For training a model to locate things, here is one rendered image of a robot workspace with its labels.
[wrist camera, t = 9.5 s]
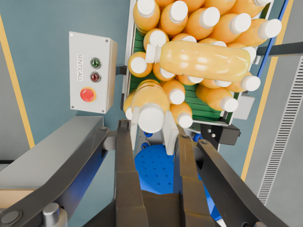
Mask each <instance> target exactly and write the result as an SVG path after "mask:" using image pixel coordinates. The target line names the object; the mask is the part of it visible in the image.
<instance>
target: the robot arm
mask: <svg viewBox="0 0 303 227"><path fill-rule="evenodd" d="M138 115H139V106H135V107H134V110H133V114H132V119H131V120H128V119H120V120H118V125H117V130H115V131H110V129H109V128H108V127H98V128H97V129H96V130H95V131H94V132H93V133H92V134H91V135H90V136H89V137H88V138H87V139H86V140H85V141H84V142H83V143H82V144H81V145H80V146H79V147H78V149H77V150H76V151H75V152H74V153H73V154H72V155H71V156H70V157H69V158H68V159H67V160H66V161H65V162H64V164H63V165H62V166H61V167H60V168H59V169H58V170H57V171H56V172H55V173H54V174H53V175H52V176H51V177H50V179H49V180H48V181H47V182H46V183H45V184H44V185H42V186H41V187H39V188H37V189H36V190H35V191H33V192H32V193H30V194H29V195H27V196H25V197H24V198H22V199H21V200H19V201H18V202H16V203H15V204H13V205H12V206H10V207H8V208H7V209H0V227H68V224H67V223H68V222H69V220H70V219H71V217H72V215H73V214H74V212H75V210H76V208H77V207H78V205H79V203H80V201H81V200H82V198H83V196H84V194H85V193H86V191H87V189H88V187H89V186H90V184H91V182H92V180H93V178H94V176H95V175H96V173H97V171H98V169H99V167H100V166H101V164H102V162H103V160H104V159H105V157H106V155H107V153H108V150H115V174H114V197H113V201H112V202H111V203H109V204H108V205H107V206H106V207H105V208H104V209H103V210H101V211H100V212H99V213H98V214H96V215H95V216H94V217H93V218H92V219H90V220H89V221H88V222H87V223H86V224H84V225H83V226H82V227H222V226H221V225H220V224H219V223H218V222H217V221H216V220H214V219H213V218H212V217H211V215H210V211H209V207H208V203H207V197H206V193H205V189H204V185H205V187H206V189H207V191H208V193H209V195H210V196H211V198H212V200H213V202H214V204H215V206H216V208H217V210H218V212H219V213H220V215H221V217H222V219H223V221H224V223H225V225H226V227H289V226H288V225H287V224H286V223H285V222H283V221H282V220H281V219H280V218H278V217H277V216H276V215H275V214H274V213H272V212H271V211H270V210H269V209H268V208H267V207H265V205H264V204H263V203H262V202H261V201H260V200H259V199H258V198H257V196H256V195H255V194H254V193H253V192H252V191H251V189H250V188H249V187H248V186H247V185H246V184H245V182H244V181H243V180H242V179H241V178H240V177H239V175H238V174H237V173H236V172H235V171H234V170H233V169H232V168H231V166H230V165H229V164H228V163H227V162H226V160H225V159H224V158H223V157H222V156H221V155H220V153H219V152H218V151H217V150H216V149H215V148H214V146H213V145H212V144H211V143H210V142H209V141H207V140H205V139H199V140H198V142H195V141H192V140H191V137H190V136H188V135H186V133H185V131H184V129H183V128H182V127H181V126H177V125H176V123H175V121H174V118H173V115H172V113H171V111H168V110H167V111H166V112H165V123H164V126H163V134H164V140H165V147H166V152H167V154H168V155H173V154H174V151H175V154H174V159H173V162H174V180H173V193H168V194H161V195H159V194H156V193H153V192H150V191H147V190H141V186H140V180H139V174H138V171H136V168H135V162H134V156H133V150H134V147H135V140H136V133H137V126H138ZM198 174H199V176H200V177H201V179H202V180H199V178H198Z"/></svg>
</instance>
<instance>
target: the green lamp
mask: <svg viewBox="0 0 303 227"><path fill-rule="evenodd" d="M91 65H92V67H94V68H98V67H99V66H100V61H99V60H97V59H93V60H92V61H91Z"/></svg>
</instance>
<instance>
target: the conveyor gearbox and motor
mask: <svg viewBox="0 0 303 227"><path fill-rule="evenodd" d="M254 101H255V97H253V96H250V95H247V94H244V93H242V94H241V96H240V99H239V102H238V104H239V105H238V107H237V109H236V111H235V113H234V117H233V118H237V119H243V120H247V118H248V116H249V113H250V111H251V108H252V105H253V103H254Z"/></svg>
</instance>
